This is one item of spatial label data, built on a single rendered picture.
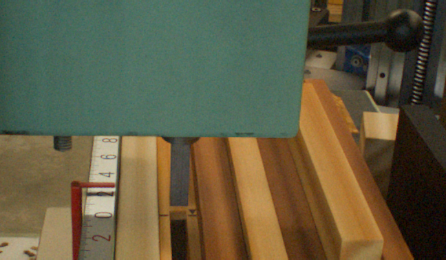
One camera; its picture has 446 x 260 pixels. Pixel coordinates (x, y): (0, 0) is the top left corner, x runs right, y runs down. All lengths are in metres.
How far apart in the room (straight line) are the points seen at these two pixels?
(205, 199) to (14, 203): 1.96
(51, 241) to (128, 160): 0.14
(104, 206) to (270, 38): 0.12
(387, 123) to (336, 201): 0.18
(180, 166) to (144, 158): 0.06
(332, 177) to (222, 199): 0.06
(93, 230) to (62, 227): 0.21
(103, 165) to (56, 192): 1.97
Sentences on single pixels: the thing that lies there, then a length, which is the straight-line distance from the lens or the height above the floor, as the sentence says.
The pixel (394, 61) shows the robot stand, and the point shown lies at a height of 0.78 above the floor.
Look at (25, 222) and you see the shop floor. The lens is 2.30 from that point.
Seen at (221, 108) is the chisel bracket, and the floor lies 1.02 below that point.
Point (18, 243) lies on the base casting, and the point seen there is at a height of 0.80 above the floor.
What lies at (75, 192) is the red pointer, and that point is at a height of 0.96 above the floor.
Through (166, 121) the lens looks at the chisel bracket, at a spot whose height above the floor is 1.01.
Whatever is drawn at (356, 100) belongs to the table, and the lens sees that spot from 0.70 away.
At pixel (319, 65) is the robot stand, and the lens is 1.28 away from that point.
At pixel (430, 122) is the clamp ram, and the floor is 1.00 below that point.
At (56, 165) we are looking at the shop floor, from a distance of 2.57.
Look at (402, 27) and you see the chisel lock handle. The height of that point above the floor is 1.04.
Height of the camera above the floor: 1.16
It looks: 25 degrees down
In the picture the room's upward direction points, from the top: 3 degrees clockwise
